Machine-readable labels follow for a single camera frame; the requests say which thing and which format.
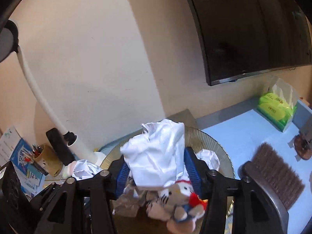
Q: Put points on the black wall television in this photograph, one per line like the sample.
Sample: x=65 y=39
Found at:
x=241 y=38

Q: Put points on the black phone stand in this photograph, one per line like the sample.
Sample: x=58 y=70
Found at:
x=302 y=142

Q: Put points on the three-ball dango plush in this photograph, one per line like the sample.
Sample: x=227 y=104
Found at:
x=185 y=227

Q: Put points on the paper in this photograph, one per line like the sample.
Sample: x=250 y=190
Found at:
x=210 y=158

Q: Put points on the plaid fabric bow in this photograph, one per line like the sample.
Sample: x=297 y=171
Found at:
x=129 y=203

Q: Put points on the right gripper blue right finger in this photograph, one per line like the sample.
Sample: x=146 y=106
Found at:
x=257 y=209

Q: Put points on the paper ball top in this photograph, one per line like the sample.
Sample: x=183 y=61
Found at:
x=85 y=170

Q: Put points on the black smartphone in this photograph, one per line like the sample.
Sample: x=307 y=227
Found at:
x=59 y=146

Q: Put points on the green tissue box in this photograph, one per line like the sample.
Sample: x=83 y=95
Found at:
x=279 y=103

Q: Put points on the Hello Kitty plush toy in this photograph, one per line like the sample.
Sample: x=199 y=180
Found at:
x=177 y=202

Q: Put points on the paper ball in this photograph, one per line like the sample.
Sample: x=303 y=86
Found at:
x=85 y=170
x=156 y=156

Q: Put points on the brown paper pen holder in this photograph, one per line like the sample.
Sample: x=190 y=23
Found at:
x=48 y=160

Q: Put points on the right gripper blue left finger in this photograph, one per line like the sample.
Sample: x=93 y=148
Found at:
x=84 y=206

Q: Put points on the white desk lamp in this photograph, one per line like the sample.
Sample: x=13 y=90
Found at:
x=9 y=44

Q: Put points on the upright blue white books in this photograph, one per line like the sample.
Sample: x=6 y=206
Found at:
x=15 y=149

